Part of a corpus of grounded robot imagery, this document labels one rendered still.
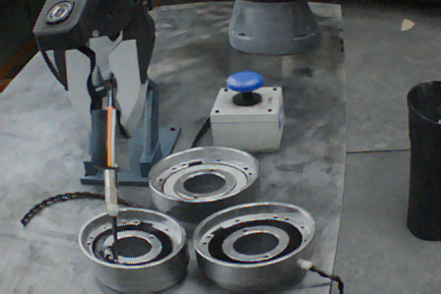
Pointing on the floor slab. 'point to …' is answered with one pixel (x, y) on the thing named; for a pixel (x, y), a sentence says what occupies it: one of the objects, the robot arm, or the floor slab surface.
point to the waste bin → (424, 159)
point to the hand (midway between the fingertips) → (109, 127)
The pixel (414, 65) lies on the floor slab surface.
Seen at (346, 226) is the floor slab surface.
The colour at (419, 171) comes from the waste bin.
